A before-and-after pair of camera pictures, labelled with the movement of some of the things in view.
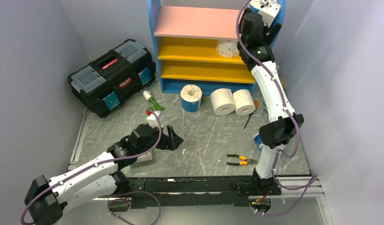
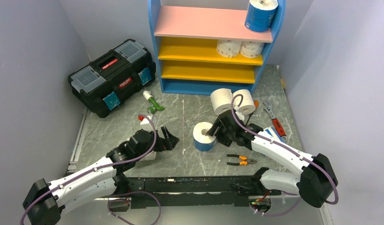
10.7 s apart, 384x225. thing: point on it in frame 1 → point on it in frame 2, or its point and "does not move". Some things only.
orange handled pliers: [246, 161] does not move
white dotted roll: [227, 47] does not move
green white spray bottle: [154, 106] does not move
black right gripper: [274, 32] → [221, 139]
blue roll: [190, 95] → [202, 141]
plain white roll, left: [223, 101] does not move
